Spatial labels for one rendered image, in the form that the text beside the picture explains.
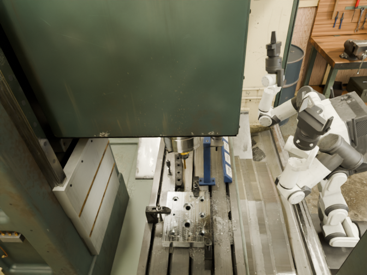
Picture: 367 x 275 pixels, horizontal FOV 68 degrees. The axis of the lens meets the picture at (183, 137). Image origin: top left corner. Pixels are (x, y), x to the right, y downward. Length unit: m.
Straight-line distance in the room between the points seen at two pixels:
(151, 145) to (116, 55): 1.44
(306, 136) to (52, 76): 0.88
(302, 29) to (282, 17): 1.86
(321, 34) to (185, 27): 3.20
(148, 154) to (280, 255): 1.16
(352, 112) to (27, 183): 1.37
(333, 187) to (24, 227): 1.54
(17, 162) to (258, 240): 1.26
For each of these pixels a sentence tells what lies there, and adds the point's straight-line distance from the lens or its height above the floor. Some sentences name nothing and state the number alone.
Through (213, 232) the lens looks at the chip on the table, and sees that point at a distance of 1.48.
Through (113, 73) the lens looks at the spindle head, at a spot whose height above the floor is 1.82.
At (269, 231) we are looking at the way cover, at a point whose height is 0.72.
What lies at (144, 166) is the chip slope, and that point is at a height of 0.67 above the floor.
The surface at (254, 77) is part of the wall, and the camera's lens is 2.13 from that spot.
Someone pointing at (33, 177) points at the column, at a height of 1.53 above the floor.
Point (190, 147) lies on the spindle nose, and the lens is 1.04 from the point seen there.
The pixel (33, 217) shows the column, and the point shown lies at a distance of 1.07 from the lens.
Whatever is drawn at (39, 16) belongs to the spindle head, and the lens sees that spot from 0.85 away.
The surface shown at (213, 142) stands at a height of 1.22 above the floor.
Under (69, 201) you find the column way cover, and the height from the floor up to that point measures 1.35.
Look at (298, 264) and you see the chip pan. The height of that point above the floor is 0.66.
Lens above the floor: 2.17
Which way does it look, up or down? 40 degrees down
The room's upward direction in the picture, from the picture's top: 5 degrees counter-clockwise
